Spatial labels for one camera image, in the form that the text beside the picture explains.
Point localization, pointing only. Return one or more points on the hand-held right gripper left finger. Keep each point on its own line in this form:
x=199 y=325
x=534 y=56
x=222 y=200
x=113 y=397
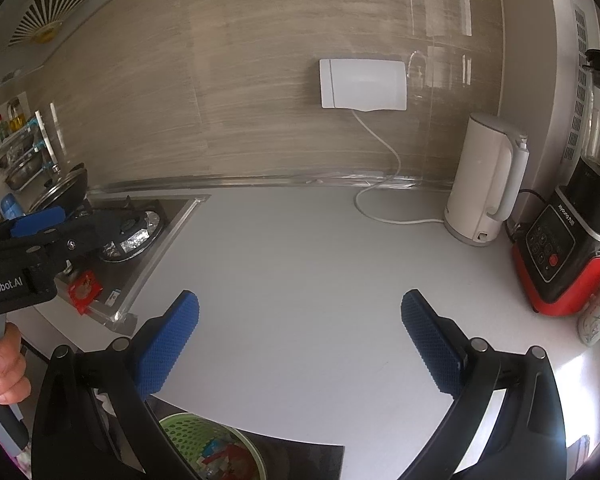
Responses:
x=167 y=345

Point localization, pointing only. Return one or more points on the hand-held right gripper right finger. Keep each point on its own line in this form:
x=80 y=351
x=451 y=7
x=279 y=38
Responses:
x=430 y=340

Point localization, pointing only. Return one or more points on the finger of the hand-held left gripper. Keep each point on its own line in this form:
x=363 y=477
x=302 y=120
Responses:
x=35 y=220
x=75 y=237

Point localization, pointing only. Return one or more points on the green mesh wastebasket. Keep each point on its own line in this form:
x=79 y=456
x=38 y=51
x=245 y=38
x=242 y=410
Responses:
x=180 y=430

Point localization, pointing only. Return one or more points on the person's left hand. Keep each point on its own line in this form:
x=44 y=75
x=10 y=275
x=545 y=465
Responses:
x=7 y=375

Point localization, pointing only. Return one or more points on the blue bottle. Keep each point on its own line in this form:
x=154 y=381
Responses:
x=9 y=207

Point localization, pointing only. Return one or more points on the black wok with glass lid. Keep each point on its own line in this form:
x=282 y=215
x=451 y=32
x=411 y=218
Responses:
x=62 y=187

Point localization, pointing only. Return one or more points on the steel bowl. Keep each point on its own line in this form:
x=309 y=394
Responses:
x=25 y=175

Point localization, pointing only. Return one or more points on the red square wrapper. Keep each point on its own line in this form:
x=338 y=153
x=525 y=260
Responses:
x=85 y=292

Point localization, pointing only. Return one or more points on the gas stove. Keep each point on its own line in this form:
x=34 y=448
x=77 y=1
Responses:
x=125 y=280

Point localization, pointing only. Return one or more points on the metal kitchen rack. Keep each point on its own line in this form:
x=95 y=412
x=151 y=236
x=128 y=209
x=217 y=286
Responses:
x=30 y=132

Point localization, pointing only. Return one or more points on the yellow oil bottle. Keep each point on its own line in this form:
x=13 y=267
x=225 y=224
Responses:
x=16 y=120

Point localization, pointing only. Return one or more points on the red black blender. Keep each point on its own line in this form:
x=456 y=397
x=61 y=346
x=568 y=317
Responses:
x=555 y=255

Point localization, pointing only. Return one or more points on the white patterned cup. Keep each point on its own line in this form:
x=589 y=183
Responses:
x=597 y=322

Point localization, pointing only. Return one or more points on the white electric kettle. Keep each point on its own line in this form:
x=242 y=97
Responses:
x=475 y=175

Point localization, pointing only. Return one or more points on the range hood vent grille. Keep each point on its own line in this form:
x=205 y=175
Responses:
x=50 y=15

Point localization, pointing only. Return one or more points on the white appliance with vent grille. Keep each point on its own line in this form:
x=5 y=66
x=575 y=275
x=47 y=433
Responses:
x=555 y=60

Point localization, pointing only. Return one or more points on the white wall socket cover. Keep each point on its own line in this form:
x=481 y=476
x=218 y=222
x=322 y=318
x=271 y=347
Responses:
x=362 y=84

